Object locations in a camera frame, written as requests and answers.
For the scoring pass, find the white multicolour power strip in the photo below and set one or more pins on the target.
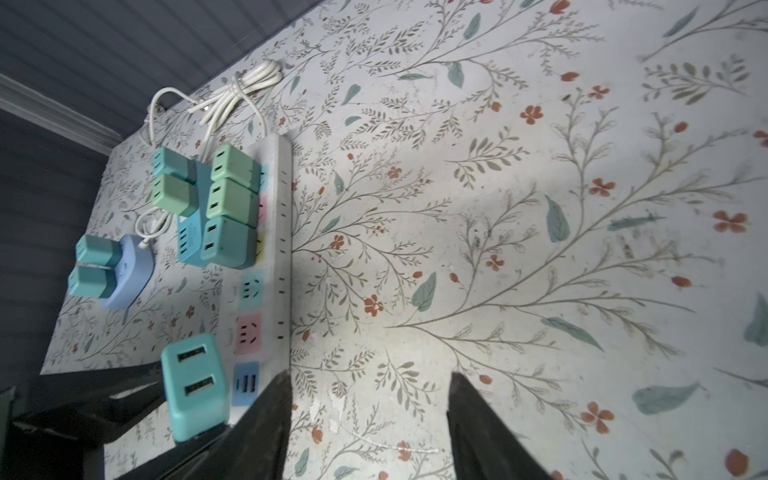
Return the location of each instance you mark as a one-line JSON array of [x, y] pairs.
[[255, 305]]

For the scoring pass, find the teal power strip with USB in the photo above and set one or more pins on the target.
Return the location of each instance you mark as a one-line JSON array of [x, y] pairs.
[[191, 229]]

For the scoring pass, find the teal charger cube top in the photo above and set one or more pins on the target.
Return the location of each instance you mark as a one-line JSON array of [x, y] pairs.
[[196, 387]]

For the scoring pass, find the light blue square power socket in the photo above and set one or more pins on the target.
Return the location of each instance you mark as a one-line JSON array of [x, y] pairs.
[[132, 273]]

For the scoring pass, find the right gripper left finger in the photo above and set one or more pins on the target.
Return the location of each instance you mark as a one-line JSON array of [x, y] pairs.
[[255, 448]]

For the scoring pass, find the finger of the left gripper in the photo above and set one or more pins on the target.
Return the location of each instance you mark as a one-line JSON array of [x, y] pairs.
[[93, 406]]

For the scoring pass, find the green charger cube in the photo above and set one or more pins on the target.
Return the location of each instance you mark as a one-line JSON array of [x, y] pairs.
[[230, 163], [233, 201], [174, 195]]

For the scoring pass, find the teal charger cube front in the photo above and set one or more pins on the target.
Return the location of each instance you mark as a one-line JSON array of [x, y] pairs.
[[91, 282]]

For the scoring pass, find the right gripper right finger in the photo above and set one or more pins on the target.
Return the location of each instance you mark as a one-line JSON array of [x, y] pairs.
[[482, 446]]

